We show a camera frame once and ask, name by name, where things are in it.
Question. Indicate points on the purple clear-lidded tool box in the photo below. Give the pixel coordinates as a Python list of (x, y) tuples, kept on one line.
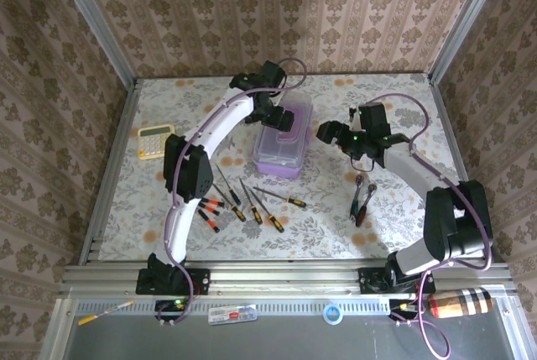
[(277, 158)]

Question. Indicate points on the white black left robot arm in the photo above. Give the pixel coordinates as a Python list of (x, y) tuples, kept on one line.
[(218, 125)]

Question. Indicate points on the floral patterned table cover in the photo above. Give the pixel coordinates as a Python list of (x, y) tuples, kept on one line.
[(319, 242)]

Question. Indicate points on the yellow desk calculator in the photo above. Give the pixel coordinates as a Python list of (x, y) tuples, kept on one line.
[(153, 142)]

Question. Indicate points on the black controller board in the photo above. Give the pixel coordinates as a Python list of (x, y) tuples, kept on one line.
[(172, 304), (398, 305)]

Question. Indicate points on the white blue tape roll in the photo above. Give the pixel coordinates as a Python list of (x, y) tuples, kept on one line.
[(327, 318)]

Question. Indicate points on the clear plastic labelled case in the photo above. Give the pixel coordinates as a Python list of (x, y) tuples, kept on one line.
[(233, 314)]

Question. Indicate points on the plaid fabric pouch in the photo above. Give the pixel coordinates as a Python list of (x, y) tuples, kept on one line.
[(461, 302)]

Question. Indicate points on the grey metal shelf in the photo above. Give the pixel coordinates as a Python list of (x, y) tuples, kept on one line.
[(293, 343)]

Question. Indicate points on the yellow white pen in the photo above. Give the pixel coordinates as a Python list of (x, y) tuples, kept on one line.
[(88, 319)]

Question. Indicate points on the aluminium table side rail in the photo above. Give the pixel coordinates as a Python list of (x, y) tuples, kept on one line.
[(448, 125), (126, 104)]

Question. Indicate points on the aluminium frame post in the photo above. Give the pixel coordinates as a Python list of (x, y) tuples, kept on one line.
[(465, 20), (96, 20)]

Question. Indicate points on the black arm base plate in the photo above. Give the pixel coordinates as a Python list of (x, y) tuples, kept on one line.
[(369, 280), (201, 280)]

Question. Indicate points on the aluminium frame cross rail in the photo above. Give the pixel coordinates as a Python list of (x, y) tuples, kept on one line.
[(285, 278)]

